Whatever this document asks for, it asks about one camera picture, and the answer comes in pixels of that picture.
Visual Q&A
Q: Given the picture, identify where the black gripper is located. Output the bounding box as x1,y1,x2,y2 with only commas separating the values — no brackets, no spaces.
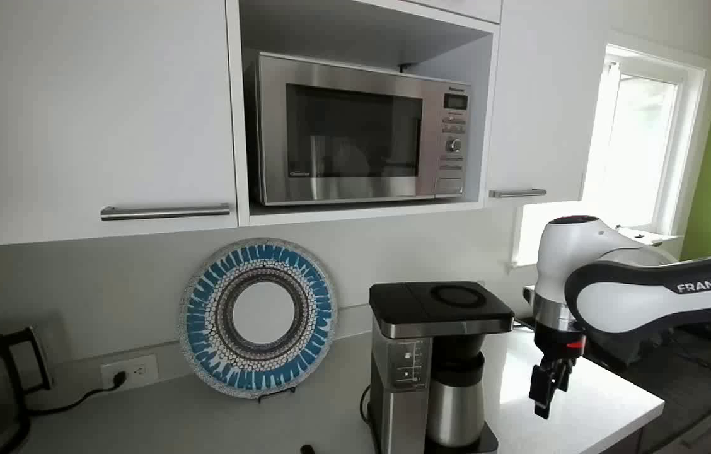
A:
530,326,586,420

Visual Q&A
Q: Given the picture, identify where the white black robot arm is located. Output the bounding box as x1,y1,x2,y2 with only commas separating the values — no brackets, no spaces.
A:
530,215,711,420

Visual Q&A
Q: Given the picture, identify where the black silver coffeemaker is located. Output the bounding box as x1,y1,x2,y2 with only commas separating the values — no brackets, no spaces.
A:
368,282,513,454

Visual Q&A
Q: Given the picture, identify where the stainless steel coffee carafe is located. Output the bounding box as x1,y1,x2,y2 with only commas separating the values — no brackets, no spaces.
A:
430,335,484,450

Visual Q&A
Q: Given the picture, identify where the blue white decorative plate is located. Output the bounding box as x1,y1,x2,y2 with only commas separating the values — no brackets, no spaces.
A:
179,239,339,399

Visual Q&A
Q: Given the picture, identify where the white framed window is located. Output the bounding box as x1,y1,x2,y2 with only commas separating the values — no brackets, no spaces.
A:
583,44,708,239

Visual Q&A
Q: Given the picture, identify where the stainless steel microwave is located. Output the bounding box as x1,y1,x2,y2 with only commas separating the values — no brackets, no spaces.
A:
256,53,471,206

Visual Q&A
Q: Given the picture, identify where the white right cabinet door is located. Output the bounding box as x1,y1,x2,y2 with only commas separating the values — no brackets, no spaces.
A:
486,0,609,201

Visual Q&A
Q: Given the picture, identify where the white cabinet door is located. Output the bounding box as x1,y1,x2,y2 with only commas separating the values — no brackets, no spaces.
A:
0,0,237,246
486,0,609,201

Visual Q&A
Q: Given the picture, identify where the white left cabinet door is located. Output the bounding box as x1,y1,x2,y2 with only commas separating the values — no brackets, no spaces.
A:
0,0,237,246

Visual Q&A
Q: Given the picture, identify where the silver right cabinet handle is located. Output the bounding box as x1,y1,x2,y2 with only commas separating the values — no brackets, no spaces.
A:
489,186,547,200

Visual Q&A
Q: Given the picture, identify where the silver cabinet handle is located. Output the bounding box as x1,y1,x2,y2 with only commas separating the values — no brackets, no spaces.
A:
489,186,547,200
100,204,233,223

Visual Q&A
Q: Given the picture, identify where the silver left cabinet handle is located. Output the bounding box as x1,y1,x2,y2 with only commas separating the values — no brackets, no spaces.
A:
100,204,233,223

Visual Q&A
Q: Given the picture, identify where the white wall outlet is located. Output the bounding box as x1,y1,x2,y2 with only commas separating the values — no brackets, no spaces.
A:
100,355,158,392

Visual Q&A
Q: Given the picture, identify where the black power cable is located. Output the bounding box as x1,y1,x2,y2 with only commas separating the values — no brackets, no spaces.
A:
25,368,131,420

